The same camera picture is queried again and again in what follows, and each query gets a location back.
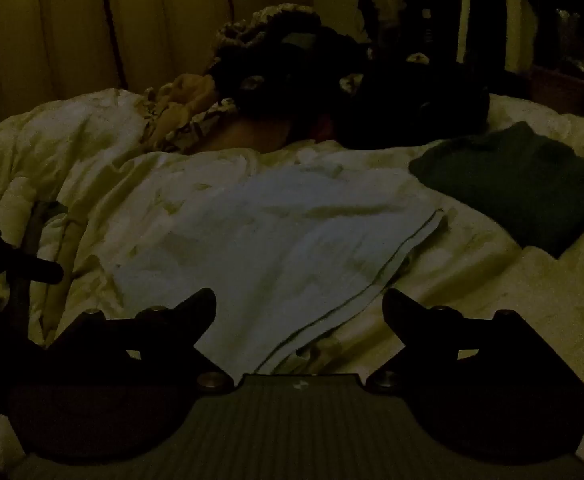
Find yellow patterned cloth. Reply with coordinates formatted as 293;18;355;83
141;72;239;155

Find floral bed blanket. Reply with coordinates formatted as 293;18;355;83
0;87;584;463

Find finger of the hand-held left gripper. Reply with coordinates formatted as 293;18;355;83
0;249;65;285

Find dark wooden side table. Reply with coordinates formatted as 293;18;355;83
524;5;584;123

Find dark green folded garment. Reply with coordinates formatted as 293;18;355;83
408;121;584;260

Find brownish pink cloth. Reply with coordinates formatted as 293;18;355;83
203;110;334;155

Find pile of dark clothes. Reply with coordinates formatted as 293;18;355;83
207;4;491;152

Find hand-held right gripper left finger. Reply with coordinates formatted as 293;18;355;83
47;288;235;391

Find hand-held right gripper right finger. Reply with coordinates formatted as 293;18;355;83
367;287;549;391

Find beige panelled headboard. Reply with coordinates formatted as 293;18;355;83
0;0;315;136

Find light blue cloth garment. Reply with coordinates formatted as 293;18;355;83
111;164;449;377

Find hanging striped clothes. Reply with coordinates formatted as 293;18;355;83
359;0;540;78

